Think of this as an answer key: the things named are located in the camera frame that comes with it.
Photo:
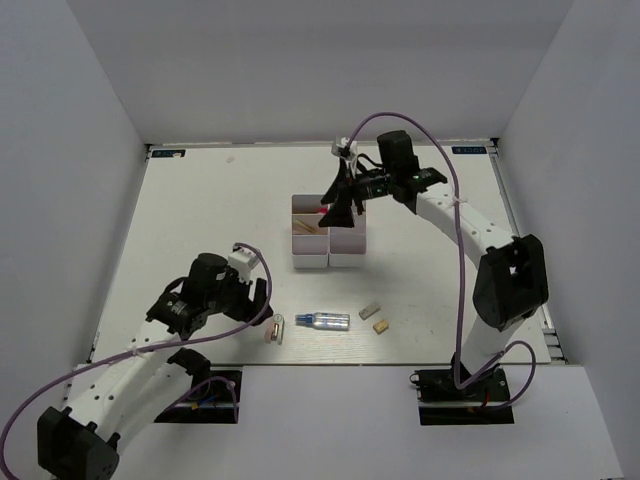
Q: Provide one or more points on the left blue table label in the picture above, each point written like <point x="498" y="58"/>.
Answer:
<point x="168" y="153"/>

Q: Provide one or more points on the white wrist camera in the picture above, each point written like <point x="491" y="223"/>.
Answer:
<point x="243" y="261"/>
<point x="344" y="147"/>

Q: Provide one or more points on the yellow thin marker pen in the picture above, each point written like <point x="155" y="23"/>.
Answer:
<point x="298" y="222"/>

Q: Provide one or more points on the pink white stapler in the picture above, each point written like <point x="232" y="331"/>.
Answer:
<point x="275" y="329"/>

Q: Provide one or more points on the white compartment organizer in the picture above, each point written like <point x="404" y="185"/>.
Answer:
<point x="308" y="251"/>
<point x="348" y="246"/>

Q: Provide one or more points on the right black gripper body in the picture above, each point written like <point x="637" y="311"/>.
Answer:
<point x="370" y="185"/>

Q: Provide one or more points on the tan eraser block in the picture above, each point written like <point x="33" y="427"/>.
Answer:
<point x="380" y="326"/>

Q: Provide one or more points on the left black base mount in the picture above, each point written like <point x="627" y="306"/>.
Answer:
<point x="217" y="402"/>

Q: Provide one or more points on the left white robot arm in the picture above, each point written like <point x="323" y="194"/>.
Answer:
<point x="158" y="369"/>

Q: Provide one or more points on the right blue table label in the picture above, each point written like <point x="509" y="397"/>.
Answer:
<point x="469" y="150"/>

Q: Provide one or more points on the grey eraser block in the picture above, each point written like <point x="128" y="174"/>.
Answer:
<point x="370" y="310"/>

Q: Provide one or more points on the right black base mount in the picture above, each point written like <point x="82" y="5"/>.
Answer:
<point x="440" y="403"/>

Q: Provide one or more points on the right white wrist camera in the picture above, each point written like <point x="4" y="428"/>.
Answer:
<point x="344" y="147"/>

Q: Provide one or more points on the right white compartment organizer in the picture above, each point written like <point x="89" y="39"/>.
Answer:
<point x="348" y="246"/>

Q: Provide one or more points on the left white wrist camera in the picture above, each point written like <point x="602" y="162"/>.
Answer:
<point x="243" y="261"/>

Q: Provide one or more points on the blue table label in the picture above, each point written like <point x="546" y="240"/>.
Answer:
<point x="469" y="150"/>
<point x="168" y="153"/>

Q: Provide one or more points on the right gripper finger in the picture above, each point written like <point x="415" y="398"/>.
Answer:
<point x="342" y="176"/>
<point x="340" y="213"/>

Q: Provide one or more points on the left white compartment organizer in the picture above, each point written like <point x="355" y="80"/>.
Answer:
<point x="308" y="251"/>

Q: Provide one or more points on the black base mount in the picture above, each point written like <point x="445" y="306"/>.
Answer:
<point x="217" y="402"/>
<point x="440" y="403"/>

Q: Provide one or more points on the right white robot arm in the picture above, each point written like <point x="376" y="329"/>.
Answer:
<point x="511" y="281"/>

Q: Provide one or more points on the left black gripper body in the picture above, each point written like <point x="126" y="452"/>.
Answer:
<point x="232" y="298"/>

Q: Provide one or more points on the blue clear spray bottle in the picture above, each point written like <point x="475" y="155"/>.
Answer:
<point x="324" y="321"/>

